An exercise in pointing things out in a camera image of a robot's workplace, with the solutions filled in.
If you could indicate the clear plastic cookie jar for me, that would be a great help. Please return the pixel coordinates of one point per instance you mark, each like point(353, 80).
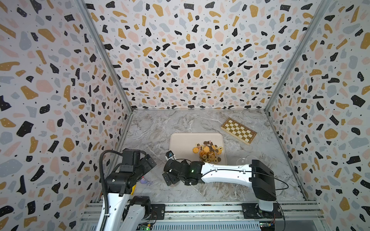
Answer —
point(246, 160)

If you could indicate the beige rectangular tray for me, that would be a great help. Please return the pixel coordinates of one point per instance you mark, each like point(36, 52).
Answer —
point(181, 145)

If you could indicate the small purple toy figure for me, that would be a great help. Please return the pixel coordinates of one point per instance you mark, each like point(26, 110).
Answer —
point(145, 182)

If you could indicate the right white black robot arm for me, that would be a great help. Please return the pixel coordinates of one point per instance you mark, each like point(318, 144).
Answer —
point(256, 175)

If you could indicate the pile of poured cookies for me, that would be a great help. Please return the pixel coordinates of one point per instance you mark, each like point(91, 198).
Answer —
point(208, 152)

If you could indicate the wooden chessboard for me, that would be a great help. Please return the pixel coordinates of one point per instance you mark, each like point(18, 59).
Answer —
point(239, 131)

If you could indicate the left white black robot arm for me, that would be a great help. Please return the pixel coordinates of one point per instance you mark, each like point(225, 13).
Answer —
point(121, 211)

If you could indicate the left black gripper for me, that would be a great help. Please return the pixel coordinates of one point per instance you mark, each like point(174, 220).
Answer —
point(147, 166)

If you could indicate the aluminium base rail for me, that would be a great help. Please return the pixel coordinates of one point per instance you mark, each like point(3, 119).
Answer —
point(234, 216)

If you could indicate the yellow plastic letter toy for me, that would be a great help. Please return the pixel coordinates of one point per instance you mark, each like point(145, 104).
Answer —
point(133, 190)

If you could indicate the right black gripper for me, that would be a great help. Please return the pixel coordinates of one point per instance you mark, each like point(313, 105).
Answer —
point(170, 180)

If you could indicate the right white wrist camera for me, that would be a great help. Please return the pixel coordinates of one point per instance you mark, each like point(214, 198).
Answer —
point(169, 155)

